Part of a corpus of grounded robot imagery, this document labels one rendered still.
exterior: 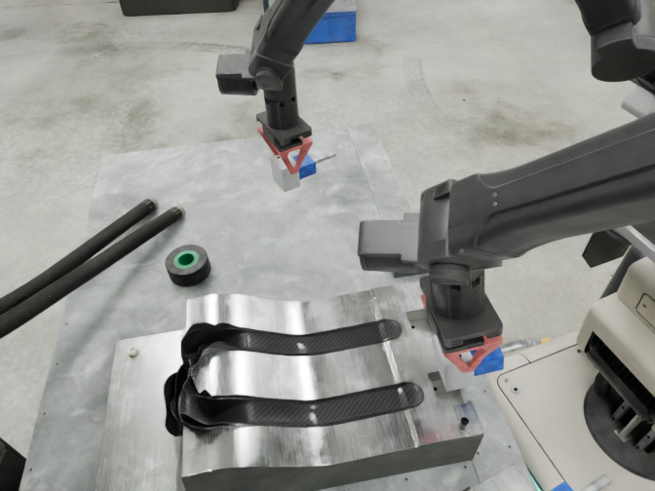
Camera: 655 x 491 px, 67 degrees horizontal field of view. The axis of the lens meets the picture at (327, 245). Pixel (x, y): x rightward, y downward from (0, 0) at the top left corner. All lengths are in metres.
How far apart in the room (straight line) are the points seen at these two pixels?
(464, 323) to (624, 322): 0.47
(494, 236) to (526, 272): 1.76
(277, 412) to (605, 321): 0.60
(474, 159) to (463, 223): 2.27
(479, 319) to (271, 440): 0.29
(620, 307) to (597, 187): 0.70
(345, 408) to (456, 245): 0.37
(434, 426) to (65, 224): 2.14
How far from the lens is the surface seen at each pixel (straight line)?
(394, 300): 0.79
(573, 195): 0.33
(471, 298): 0.54
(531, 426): 1.43
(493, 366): 0.66
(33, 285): 0.98
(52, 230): 2.56
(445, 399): 0.74
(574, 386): 1.53
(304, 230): 1.03
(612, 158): 0.31
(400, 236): 0.49
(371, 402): 0.70
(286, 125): 0.88
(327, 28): 3.78
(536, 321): 1.98
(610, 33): 0.72
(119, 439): 0.77
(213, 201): 1.13
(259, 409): 0.67
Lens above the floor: 1.51
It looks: 46 degrees down
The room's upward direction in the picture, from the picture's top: 3 degrees counter-clockwise
